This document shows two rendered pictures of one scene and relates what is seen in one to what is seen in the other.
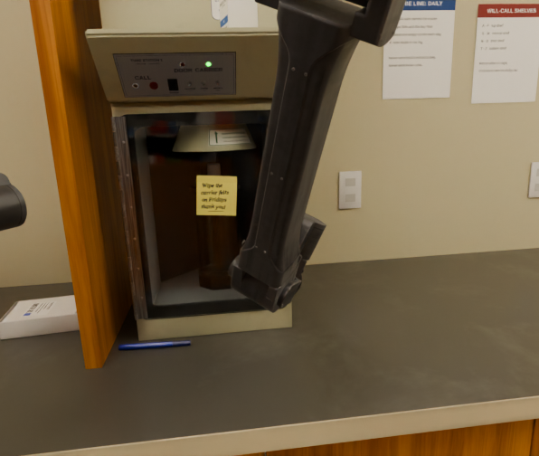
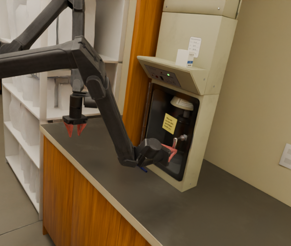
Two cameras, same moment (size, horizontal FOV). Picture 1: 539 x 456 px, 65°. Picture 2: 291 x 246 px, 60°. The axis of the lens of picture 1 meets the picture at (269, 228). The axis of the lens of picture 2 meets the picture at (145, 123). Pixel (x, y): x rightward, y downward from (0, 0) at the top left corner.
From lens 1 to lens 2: 0.77 m
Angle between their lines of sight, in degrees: 51
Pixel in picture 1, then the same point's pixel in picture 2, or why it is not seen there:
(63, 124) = (129, 82)
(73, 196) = (126, 105)
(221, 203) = (170, 127)
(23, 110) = not seen: hidden behind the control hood
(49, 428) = (91, 164)
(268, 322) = (174, 184)
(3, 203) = (91, 101)
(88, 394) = (107, 164)
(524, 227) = not seen: outside the picture
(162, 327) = not seen: hidden behind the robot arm
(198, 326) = (154, 168)
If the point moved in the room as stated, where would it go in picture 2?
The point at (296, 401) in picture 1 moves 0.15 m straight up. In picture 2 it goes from (135, 205) to (140, 174)
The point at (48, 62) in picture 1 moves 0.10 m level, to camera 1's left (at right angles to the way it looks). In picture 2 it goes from (131, 62) to (120, 59)
